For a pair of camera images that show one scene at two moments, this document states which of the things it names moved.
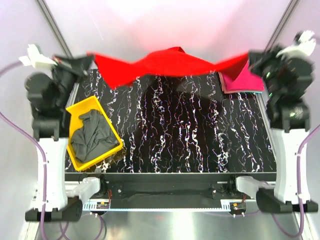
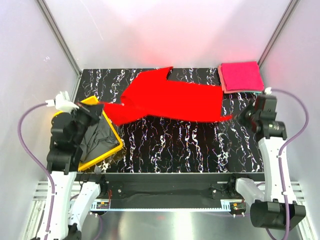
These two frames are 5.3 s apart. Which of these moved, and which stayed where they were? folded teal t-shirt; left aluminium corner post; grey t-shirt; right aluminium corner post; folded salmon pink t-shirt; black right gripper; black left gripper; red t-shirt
Moved: black left gripper; red t-shirt; black right gripper
Stayed: left aluminium corner post; folded teal t-shirt; grey t-shirt; right aluminium corner post; folded salmon pink t-shirt
